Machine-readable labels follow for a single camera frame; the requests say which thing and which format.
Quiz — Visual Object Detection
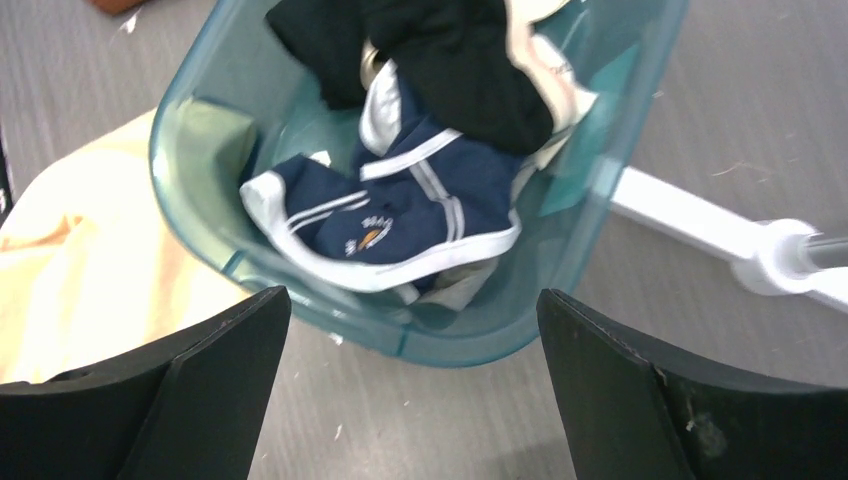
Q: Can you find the black underwear beige waistband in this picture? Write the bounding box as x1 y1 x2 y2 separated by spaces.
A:
265 1 597 154

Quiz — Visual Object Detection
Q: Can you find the teal plastic basket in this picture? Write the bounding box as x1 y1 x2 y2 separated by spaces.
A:
150 1 688 368

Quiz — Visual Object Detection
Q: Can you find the white clothes rack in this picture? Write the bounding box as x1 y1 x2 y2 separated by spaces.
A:
611 167 847 313

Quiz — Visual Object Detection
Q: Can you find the beige underwear navy trim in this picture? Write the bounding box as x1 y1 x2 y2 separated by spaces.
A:
1 113 247 383

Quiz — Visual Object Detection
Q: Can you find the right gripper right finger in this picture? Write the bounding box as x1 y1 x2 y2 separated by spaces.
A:
537 289 847 479

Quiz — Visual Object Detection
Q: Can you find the brown towel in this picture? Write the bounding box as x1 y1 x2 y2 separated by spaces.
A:
89 0 146 15

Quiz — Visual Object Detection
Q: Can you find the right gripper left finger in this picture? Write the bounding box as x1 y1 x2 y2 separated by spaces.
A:
1 286 292 479

